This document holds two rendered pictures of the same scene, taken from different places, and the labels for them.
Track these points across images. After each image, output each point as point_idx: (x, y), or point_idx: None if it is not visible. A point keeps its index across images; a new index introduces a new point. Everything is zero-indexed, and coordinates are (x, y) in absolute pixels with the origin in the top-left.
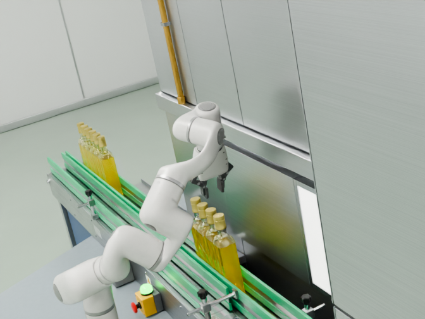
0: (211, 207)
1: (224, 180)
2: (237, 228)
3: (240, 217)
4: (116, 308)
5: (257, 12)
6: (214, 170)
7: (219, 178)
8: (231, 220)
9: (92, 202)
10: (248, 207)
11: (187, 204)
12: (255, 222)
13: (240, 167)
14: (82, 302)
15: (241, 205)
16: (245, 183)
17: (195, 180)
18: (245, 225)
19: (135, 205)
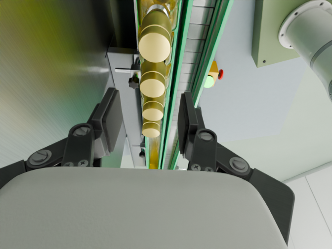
0: (146, 92)
1: (80, 126)
2: (103, 68)
3: (91, 71)
4: (319, 41)
5: None
6: (138, 246)
7: (101, 146)
8: (104, 87)
9: (176, 168)
10: (60, 51)
11: (124, 140)
12: (63, 13)
13: (4, 154)
14: (226, 107)
15: (75, 77)
16: (24, 98)
17: (270, 199)
18: (89, 52)
19: (149, 155)
